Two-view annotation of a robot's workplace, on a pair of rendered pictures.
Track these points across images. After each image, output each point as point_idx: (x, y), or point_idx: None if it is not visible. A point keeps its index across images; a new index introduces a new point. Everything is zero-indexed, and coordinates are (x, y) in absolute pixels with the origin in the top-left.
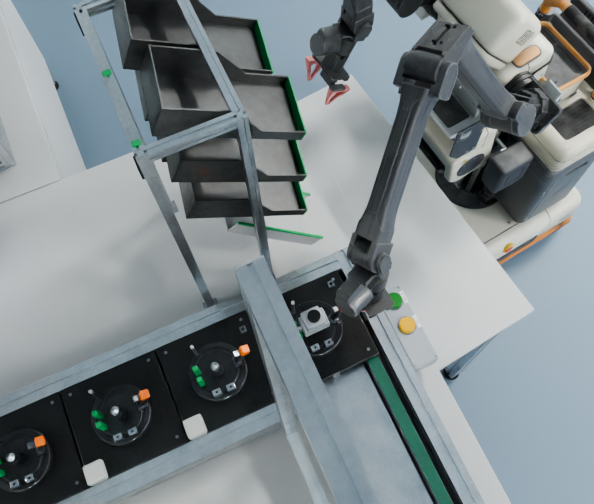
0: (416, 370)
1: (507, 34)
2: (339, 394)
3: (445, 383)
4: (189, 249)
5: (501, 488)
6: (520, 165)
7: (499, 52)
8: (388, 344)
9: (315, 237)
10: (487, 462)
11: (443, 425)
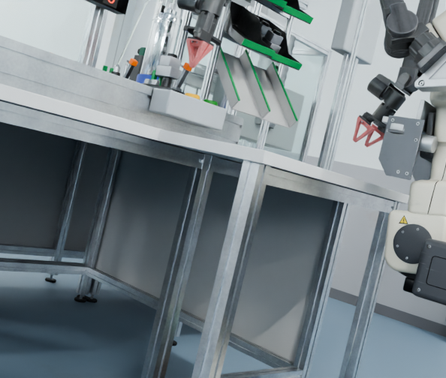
0: (152, 100)
1: None
2: None
3: (148, 125)
4: (187, 15)
5: (47, 97)
6: None
7: (439, 24)
8: None
9: (236, 94)
10: (73, 104)
11: (106, 72)
